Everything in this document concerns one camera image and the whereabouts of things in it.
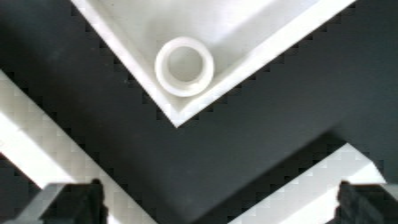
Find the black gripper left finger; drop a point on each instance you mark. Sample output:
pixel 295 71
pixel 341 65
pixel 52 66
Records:
pixel 68 204

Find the white L-shaped obstacle fence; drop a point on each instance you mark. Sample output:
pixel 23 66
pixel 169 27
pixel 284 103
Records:
pixel 55 164

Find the white square tabletop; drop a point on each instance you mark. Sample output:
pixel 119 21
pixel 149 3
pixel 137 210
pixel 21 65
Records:
pixel 196 43

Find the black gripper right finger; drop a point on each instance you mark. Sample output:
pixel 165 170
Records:
pixel 366 204

